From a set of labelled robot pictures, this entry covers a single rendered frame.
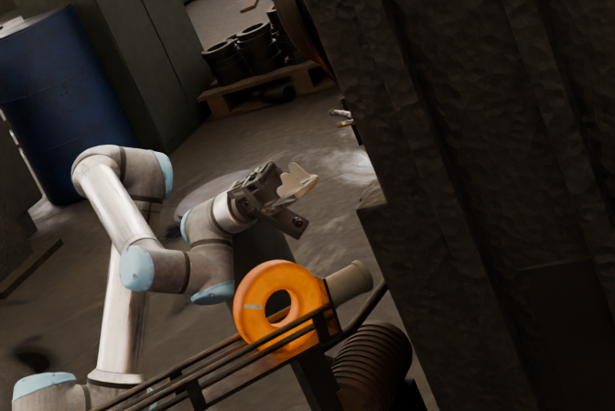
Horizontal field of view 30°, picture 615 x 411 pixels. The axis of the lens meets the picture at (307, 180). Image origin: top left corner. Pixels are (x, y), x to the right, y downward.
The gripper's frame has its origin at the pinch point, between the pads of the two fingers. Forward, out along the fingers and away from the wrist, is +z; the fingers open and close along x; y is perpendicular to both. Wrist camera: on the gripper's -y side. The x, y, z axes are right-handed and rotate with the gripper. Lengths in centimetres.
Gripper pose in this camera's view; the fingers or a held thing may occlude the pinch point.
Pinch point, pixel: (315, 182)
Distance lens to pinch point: 225.5
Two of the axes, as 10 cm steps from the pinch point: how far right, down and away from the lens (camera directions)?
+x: 4.2, -5.8, 7.0
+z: 6.7, -3.2, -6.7
